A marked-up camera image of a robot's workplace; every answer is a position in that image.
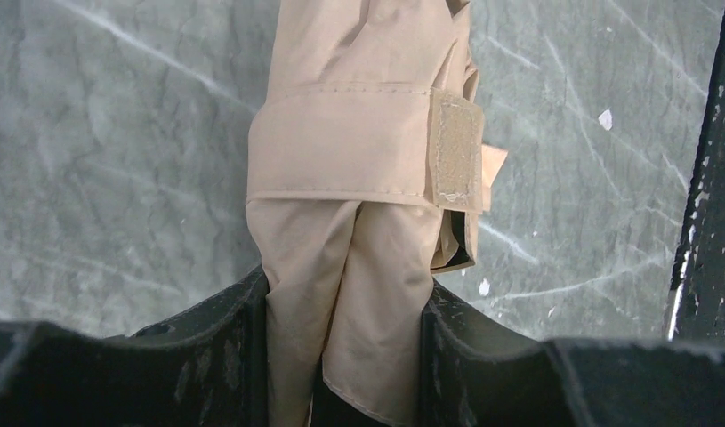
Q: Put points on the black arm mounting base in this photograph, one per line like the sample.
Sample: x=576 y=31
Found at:
x=697 y=294

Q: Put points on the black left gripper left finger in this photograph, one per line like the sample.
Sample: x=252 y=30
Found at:
x=205 y=366

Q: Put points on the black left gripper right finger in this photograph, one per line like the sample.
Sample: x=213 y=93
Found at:
x=476 y=372

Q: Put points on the beige folding umbrella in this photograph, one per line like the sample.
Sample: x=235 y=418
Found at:
x=367 y=175

